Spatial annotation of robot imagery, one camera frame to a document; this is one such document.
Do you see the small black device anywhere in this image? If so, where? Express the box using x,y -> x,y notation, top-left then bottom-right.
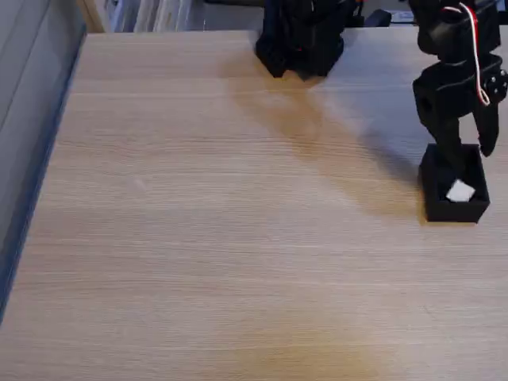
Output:
364,9 -> 393,28

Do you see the white block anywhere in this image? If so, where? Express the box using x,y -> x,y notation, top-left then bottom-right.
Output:
445,179 -> 476,204

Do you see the light wooden frame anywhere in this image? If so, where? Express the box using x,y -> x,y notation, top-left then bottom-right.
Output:
76,0 -> 106,34

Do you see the stack of white panels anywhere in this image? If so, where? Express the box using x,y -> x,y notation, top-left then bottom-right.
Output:
110,0 -> 206,33

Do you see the black open box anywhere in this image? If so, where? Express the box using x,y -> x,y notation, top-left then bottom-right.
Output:
418,143 -> 491,223

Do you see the white red gripper cable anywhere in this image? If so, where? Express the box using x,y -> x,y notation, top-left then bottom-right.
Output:
443,2 -> 491,106

